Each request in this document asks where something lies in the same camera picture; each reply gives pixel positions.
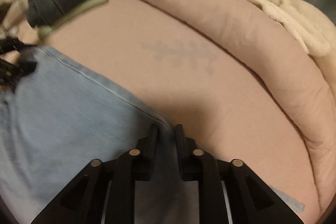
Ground light blue denim pants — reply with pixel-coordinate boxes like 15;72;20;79
0;45;306;224

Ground light green folded garment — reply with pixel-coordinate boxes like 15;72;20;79
37;0;108;39

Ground pink bed sheet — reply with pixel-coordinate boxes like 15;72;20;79
1;0;320;223

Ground white goose plush toy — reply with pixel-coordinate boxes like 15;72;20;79
247;0;335;95

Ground pink folded duvet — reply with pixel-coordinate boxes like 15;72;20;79
72;0;336;217

